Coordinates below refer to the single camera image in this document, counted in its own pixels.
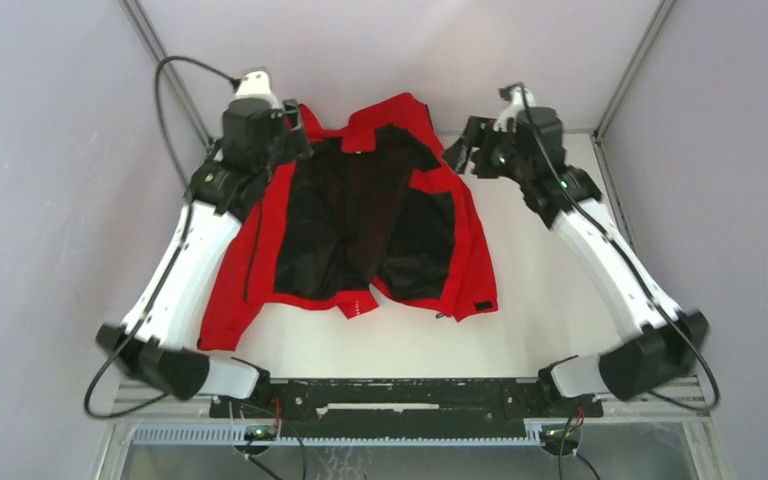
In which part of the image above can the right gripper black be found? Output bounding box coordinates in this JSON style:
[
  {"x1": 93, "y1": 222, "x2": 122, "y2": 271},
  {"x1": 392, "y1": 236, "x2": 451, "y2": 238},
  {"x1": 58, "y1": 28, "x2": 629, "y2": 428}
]
[{"x1": 440, "y1": 116, "x2": 532, "y2": 186}]

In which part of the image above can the red jacket black lining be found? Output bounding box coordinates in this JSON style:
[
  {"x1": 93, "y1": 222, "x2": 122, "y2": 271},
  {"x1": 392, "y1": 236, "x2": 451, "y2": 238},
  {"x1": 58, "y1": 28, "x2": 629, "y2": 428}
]
[{"x1": 197, "y1": 93, "x2": 499, "y2": 351}]

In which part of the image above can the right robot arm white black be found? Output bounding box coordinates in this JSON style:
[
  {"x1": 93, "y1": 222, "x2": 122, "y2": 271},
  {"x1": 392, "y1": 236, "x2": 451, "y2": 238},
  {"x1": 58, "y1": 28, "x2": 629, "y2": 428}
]
[{"x1": 443, "y1": 107, "x2": 710, "y2": 416}]

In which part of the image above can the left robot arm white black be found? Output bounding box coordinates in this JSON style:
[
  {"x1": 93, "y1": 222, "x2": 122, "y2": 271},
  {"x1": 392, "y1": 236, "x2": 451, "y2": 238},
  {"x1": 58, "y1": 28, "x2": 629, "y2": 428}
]
[{"x1": 96, "y1": 99, "x2": 310, "y2": 417}]

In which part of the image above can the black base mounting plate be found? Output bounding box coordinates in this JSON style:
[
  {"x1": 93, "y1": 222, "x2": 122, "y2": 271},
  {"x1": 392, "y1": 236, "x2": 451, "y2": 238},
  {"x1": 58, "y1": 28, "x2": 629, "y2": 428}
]
[{"x1": 209, "y1": 378, "x2": 604, "y2": 438}]

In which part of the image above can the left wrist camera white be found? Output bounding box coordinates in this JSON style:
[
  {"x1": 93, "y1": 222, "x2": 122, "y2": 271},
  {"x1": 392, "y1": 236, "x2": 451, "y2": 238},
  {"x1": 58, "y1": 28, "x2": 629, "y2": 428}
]
[{"x1": 234, "y1": 67, "x2": 281, "y2": 109}]

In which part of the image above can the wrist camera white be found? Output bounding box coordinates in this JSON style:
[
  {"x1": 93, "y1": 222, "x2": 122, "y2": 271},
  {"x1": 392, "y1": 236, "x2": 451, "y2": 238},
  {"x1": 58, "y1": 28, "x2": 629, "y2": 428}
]
[
  {"x1": 492, "y1": 82, "x2": 537, "y2": 132},
  {"x1": 234, "y1": 67, "x2": 281, "y2": 109}
]

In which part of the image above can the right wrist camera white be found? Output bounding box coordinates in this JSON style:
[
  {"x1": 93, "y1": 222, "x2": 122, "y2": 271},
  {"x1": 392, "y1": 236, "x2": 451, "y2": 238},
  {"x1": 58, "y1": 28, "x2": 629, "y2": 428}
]
[{"x1": 492, "y1": 82, "x2": 537, "y2": 132}]

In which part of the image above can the left camera black cable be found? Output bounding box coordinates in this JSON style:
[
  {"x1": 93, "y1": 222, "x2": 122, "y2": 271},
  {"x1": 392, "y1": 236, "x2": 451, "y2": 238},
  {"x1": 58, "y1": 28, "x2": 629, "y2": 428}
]
[{"x1": 83, "y1": 55, "x2": 243, "y2": 421}]

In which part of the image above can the white slotted cable duct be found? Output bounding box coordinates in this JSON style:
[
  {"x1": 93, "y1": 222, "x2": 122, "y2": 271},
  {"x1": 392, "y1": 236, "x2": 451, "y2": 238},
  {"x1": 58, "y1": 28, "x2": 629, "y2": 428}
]
[{"x1": 131, "y1": 423, "x2": 562, "y2": 447}]

